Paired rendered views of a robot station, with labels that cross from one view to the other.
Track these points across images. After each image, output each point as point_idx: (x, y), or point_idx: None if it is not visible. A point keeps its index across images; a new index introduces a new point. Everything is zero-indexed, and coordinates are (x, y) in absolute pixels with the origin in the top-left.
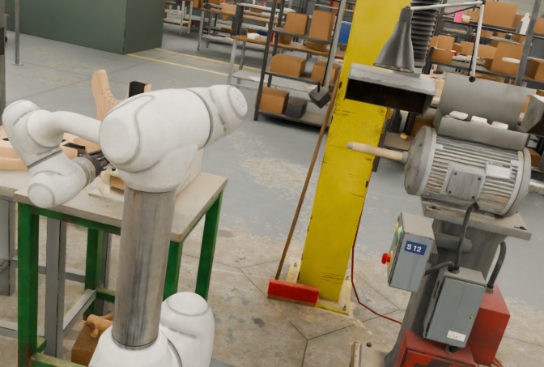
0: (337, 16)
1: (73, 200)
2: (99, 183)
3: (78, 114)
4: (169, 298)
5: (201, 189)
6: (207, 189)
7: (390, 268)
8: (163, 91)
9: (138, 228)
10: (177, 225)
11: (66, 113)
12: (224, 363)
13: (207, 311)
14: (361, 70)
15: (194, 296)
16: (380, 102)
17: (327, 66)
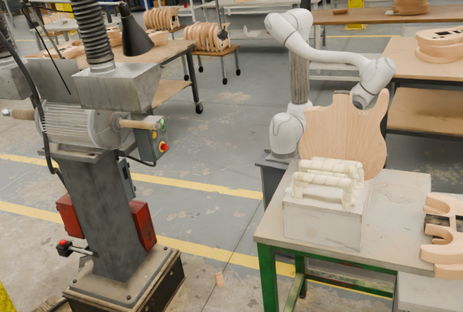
0: None
1: (381, 174)
2: (376, 198)
3: (346, 52)
4: (290, 116)
5: (281, 207)
6: (275, 209)
7: (167, 142)
8: (295, 9)
9: None
10: (295, 164)
11: (352, 52)
12: (262, 164)
13: (273, 117)
14: (150, 63)
15: (279, 118)
16: (113, 107)
17: (220, 18)
